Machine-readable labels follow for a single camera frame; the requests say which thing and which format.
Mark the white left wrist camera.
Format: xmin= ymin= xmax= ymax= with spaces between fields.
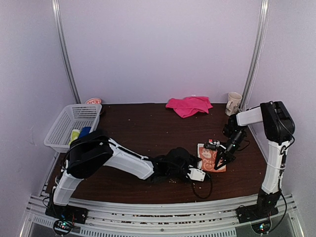
xmin=187 ymin=167 xmax=205 ymax=182

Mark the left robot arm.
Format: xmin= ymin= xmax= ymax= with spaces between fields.
xmin=51 ymin=130 xmax=205 ymax=219

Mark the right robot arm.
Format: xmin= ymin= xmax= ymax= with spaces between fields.
xmin=213 ymin=101 xmax=295 ymax=218

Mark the blue rolled towel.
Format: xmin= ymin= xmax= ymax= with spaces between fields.
xmin=78 ymin=126 xmax=91 ymax=138

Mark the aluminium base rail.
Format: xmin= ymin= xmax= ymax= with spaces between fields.
xmin=17 ymin=192 xmax=306 ymax=237

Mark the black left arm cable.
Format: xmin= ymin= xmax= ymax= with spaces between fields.
xmin=190 ymin=172 xmax=213 ymax=199

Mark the red white bowl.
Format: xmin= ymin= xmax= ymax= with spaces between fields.
xmin=85 ymin=98 xmax=102 ymax=104

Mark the orange bunny towel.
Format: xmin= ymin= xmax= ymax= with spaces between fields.
xmin=197 ymin=143 xmax=226 ymax=173

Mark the left aluminium post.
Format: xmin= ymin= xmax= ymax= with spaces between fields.
xmin=51 ymin=0 xmax=81 ymax=104

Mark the beige printed mug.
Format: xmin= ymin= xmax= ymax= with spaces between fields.
xmin=225 ymin=92 xmax=242 ymax=116

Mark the right aluminium post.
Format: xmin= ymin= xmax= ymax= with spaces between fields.
xmin=240 ymin=0 xmax=270 ymax=110

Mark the white plastic basket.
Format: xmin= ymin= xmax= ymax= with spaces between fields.
xmin=44 ymin=104 xmax=102 ymax=153

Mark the aluminium post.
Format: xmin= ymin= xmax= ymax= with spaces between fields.
xmin=51 ymin=0 xmax=81 ymax=104
xmin=240 ymin=0 xmax=270 ymax=110

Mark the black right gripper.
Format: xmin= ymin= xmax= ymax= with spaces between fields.
xmin=214 ymin=129 xmax=245 ymax=169

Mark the pink towel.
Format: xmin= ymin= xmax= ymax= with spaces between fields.
xmin=165 ymin=96 xmax=213 ymax=119

